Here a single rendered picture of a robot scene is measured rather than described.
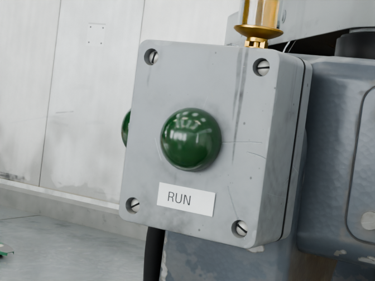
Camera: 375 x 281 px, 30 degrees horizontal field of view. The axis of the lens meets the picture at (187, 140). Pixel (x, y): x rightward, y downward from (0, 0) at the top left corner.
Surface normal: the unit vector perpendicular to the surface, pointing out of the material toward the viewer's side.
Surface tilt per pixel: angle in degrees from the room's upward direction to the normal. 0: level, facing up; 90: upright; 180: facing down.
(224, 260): 90
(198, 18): 90
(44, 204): 90
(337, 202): 90
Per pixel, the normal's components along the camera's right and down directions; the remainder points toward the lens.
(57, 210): -0.48, -0.01
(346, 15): -0.98, -0.11
